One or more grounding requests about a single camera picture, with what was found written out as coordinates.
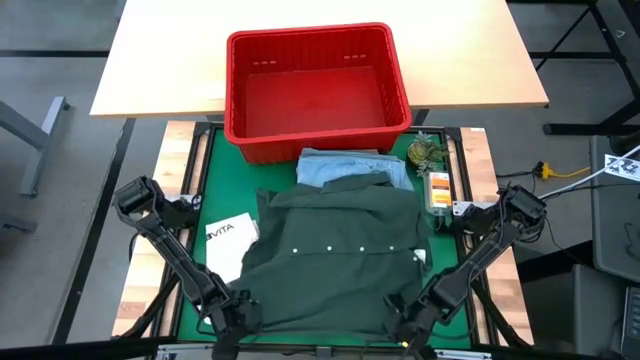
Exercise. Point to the white marker tag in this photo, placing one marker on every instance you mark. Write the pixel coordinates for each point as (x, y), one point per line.
(622, 167)

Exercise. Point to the black keyboard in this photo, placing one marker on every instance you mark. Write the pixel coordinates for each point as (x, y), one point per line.
(632, 320)

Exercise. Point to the small artificial potted plant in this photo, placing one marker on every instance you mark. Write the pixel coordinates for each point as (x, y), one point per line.
(425, 150)

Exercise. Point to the pale blue denim garment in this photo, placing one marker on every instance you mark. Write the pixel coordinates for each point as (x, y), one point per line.
(350, 167)

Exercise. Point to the light wood table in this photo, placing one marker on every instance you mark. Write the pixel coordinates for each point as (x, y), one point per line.
(160, 60)

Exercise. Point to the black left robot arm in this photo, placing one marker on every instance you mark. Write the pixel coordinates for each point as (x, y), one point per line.
(170, 250)

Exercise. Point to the white paper tag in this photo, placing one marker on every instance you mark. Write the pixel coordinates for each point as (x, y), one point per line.
(420, 255)

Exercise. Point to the dark green garment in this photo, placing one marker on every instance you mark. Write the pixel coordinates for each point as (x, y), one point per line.
(330, 280)

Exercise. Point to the orange and white card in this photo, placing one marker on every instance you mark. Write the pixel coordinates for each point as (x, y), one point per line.
(440, 192)

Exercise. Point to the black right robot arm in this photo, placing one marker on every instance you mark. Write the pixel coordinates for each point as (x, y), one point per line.
(480, 250)

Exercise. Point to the black table leg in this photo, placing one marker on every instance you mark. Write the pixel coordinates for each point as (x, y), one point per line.
(421, 116)

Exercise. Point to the cream canvas tote bag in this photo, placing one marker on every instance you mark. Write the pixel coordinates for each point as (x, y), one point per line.
(230, 245)

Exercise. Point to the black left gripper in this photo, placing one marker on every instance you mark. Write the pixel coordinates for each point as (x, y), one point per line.
(237, 320)

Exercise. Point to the grey cabinet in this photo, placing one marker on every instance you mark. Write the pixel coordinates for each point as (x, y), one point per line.
(615, 225)

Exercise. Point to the silver frame bracket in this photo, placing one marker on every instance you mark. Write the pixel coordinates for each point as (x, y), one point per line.
(462, 354)
(175, 352)

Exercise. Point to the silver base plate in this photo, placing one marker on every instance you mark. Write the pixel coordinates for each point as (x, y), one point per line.
(462, 207)

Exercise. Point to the black metal stand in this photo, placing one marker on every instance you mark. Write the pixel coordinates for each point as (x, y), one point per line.
(590, 128)

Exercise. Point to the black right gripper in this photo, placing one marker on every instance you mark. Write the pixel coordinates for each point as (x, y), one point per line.
(420, 320)

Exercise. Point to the red plastic laundry bin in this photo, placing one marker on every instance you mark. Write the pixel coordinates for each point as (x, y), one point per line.
(310, 100)

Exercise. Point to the green table mat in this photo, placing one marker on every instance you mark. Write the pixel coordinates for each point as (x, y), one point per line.
(240, 170)

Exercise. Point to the grey box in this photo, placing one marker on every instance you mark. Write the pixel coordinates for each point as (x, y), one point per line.
(570, 310)

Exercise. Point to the black aluminium table frame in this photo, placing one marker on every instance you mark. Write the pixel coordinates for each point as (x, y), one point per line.
(202, 129)

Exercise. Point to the grey metal stand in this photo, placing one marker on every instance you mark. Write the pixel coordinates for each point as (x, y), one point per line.
(44, 145)

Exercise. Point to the black diagonal strut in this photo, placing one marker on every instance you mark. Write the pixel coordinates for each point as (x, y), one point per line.
(150, 310)
(500, 312)

